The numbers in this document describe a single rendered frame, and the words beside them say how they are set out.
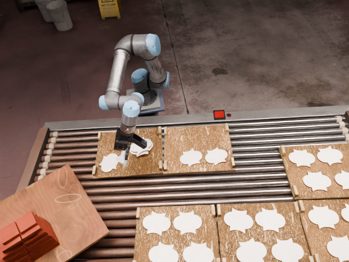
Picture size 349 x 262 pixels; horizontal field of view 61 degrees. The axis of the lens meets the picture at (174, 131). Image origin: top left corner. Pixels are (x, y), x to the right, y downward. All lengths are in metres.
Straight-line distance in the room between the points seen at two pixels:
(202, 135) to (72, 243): 0.95
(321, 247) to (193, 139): 0.89
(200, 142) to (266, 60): 2.42
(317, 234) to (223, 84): 2.40
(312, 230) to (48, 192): 1.36
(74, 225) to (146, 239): 0.36
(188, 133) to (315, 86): 2.25
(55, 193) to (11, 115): 2.39
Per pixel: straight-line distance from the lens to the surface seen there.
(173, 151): 1.83
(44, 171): 2.00
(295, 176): 1.80
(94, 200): 1.78
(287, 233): 1.63
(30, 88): 4.27
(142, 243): 1.58
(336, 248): 1.66
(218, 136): 1.90
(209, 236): 1.57
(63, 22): 5.15
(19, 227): 1.43
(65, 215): 1.64
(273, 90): 3.68
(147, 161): 1.81
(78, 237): 1.56
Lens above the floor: 2.40
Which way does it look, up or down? 49 degrees down
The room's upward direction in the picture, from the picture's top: 6 degrees counter-clockwise
